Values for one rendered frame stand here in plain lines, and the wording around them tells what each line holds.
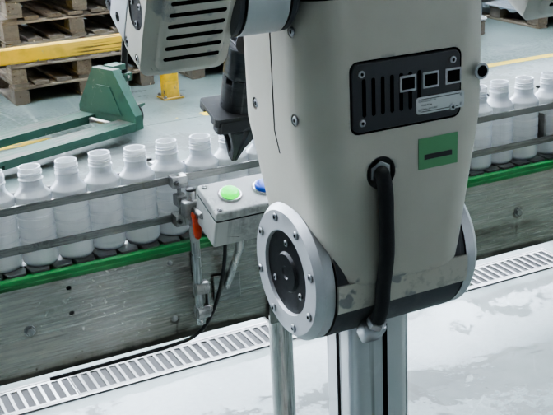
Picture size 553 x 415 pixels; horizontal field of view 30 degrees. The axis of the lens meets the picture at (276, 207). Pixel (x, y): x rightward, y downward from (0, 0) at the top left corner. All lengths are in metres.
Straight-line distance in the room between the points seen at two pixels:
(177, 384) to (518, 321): 1.22
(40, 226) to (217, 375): 1.78
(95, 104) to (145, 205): 4.57
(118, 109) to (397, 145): 5.10
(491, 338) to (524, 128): 1.58
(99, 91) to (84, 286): 4.54
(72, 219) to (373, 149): 0.77
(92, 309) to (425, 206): 0.79
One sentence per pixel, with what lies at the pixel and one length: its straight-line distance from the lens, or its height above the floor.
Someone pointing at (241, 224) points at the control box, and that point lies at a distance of 1.64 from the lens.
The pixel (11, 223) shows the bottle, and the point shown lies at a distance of 1.71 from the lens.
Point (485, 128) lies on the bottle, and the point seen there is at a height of 1.09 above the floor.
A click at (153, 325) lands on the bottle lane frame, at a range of 1.81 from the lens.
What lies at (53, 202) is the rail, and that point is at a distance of 1.69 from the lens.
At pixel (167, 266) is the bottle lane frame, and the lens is 1.78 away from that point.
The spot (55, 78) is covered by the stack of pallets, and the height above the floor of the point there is 0.14.
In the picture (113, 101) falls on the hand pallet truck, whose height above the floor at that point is 0.21.
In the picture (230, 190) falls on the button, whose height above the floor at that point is 1.12.
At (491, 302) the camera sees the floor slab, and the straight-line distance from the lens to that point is 3.87.
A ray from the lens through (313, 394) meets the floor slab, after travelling 3.27.
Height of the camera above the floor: 1.65
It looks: 20 degrees down
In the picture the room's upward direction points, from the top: 3 degrees counter-clockwise
